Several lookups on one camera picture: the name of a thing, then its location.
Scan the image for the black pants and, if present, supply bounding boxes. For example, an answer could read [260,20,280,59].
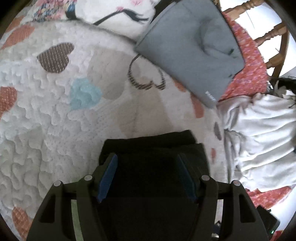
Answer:
[98,130,209,240]

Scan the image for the white crumpled garment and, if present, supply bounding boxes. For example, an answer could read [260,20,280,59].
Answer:
[217,93,295,192]

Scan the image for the heart patterned white quilt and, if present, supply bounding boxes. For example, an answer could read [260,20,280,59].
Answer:
[1,16,228,240]

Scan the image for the wooden chair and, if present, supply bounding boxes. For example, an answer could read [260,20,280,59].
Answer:
[214,1,292,78]

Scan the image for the grey fabric laptop bag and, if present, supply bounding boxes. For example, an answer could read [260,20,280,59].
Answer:
[135,0,245,108]

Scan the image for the floral lady print pillow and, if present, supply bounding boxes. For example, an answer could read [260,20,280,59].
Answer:
[27,0,159,40]

